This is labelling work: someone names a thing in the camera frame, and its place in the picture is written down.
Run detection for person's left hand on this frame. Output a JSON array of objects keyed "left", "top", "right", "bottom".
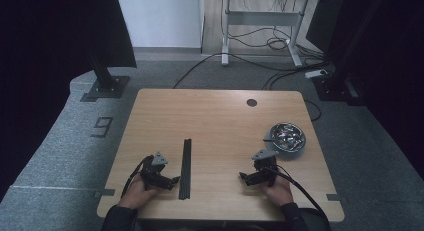
[{"left": 118, "top": 174, "right": 160, "bottom": 211}]

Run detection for tangled black cables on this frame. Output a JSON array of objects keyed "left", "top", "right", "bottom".
[{"left": 219, "top": 0, "right": 326, "bottom": 59}]

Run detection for black left stand base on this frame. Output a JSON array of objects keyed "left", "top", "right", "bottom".
[{"left": 79, "top": 50, "right": 131, "bottom": 103}]

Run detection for black looped cable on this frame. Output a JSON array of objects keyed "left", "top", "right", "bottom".
[{"left": 304, "top": 100, "right": 323, "bottom": 122}]

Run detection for shiny metal bowl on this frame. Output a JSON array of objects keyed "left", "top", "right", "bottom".
[{"left": 264, "top": 122, "right": 307, "bottom": 160}]

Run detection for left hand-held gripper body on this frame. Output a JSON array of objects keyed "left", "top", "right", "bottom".
[{"left": 139, "top": 151, "right": 174, "bottom": 192}]

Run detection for hand-held gripper cable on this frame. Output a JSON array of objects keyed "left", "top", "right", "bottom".
[
  {"left": 120, "top": 155, "right": 151, "bottom": 199},
  {"left": 275, "top": 165, "right": 330, "bottom": 223}
]

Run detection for left hand-held gripper cable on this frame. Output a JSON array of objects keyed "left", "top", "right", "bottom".
[{"left": 120, "top": 155, "right": 151, "bottom": 199}]

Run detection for right hand-held gripper cable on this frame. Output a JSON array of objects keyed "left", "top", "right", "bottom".
[{"left": 275, "top": 165, "right": 330, "bottom": 223}]

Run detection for long black floor cable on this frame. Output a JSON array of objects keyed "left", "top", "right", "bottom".
[{"left": 172, "top": 52, "right": 329, "bottom": 90}]

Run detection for black power strip cable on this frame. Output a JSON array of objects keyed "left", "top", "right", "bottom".
[{"left": 262, "top": 69, "right": 321, "bottom": 91}]

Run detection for black metal stand with base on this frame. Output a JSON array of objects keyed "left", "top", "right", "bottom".
[{"left": 312, "top": 0, "right": 365, "bottom": 107}]

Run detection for white desk frame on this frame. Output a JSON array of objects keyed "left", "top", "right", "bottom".
[{"left": 214, "top": 0, "right": 346, "bottom": 68}]

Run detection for person's right hand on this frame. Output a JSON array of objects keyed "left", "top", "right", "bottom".
[{"left": 260, "top": 174, "right": 295, "bottom": 207}]

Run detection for black curtain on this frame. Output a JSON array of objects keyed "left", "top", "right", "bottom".
[
  {"left": 0, "top": 0, "right": 138, "bottom": 200},
  {"left": 306, "top": 0, "right": 424, "bottom": 180}
]

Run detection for white power strip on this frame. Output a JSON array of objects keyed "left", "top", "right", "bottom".
[{"left": 304, "top": 68, "right": 329, "bottom": 80}]

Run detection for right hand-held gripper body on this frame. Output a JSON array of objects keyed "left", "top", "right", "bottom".
[{"left": 246, "top": 149, "right": 280, "bottom": 188}]

